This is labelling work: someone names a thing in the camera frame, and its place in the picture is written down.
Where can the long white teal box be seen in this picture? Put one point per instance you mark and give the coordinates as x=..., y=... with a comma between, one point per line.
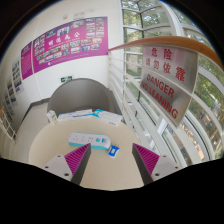
x=108, y=117

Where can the green exit sign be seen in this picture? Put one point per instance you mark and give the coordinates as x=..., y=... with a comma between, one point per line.
x=66, y=79

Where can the flat white blue box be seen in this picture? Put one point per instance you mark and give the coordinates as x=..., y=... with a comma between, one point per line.
x=66, y=116
x=84, y=113

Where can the large magenta photo poster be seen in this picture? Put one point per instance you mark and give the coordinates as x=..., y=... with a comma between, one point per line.
x=70, y=43

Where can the white photo wall panel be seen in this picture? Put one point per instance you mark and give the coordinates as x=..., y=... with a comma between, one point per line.
x=17, y=76
x=9, y=92

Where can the white window frame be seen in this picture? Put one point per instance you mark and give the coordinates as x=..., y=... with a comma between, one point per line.
x=175, y=23

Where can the silver danger sign red letters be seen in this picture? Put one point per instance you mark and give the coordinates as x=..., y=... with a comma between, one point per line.
x=168, y=83

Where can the small white green carton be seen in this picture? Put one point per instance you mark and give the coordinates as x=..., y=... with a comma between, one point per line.
x=52, y=117

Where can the white railing with wooden handrail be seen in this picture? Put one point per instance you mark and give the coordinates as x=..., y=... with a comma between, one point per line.
x=133, y=110

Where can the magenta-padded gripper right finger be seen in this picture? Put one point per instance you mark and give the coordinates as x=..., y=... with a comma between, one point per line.
x=148, y=160

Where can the narrow magenta text poster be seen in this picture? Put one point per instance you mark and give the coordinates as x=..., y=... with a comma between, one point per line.
x=27, y=60

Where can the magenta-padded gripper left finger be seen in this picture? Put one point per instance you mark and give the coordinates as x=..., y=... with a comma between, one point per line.
x=76, y=159

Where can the white and teal power strip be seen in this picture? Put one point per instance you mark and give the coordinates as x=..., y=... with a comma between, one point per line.
x=88, y=139

